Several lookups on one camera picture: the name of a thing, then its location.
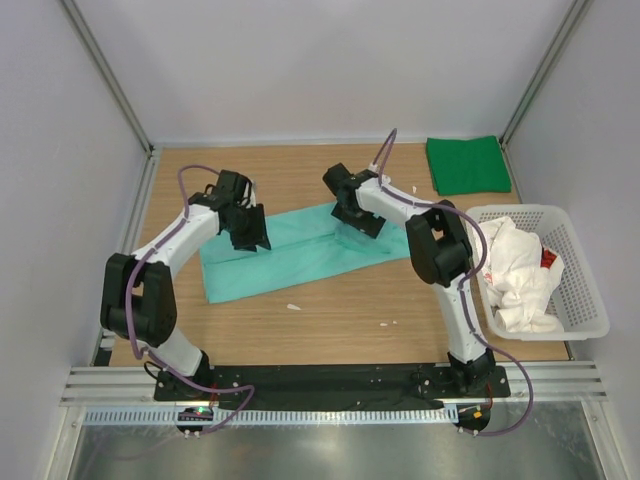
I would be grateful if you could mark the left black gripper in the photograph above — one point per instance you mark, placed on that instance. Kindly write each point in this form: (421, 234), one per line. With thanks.
(245, 223)

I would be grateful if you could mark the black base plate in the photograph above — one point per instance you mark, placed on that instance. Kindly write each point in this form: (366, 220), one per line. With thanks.
(331, 388)

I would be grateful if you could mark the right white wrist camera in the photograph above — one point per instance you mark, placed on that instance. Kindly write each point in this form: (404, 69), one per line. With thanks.
(379, 170)

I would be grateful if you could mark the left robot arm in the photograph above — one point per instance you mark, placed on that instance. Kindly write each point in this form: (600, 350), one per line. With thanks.
(138, 300)

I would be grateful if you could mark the white plastic basket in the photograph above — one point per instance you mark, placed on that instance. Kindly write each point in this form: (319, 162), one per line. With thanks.
(576, 302)

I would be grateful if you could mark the white slotted cable duct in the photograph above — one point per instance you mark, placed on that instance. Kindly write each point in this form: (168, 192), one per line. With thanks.
(201, 416)

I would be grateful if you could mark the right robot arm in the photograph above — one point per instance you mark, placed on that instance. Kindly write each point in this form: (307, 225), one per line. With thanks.
(441, 255)

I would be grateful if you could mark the white t-shirt in basket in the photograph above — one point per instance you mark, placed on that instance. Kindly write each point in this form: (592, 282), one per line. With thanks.
(520, 275)

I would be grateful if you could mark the teal t-shirt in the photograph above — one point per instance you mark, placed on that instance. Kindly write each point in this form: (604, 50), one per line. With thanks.
(307, 245)

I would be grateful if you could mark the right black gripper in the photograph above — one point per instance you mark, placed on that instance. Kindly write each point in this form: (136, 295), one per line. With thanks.
(356, 215)

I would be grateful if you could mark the folded green t-shirt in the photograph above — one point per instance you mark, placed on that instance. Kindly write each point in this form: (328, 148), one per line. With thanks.
(461, 167)

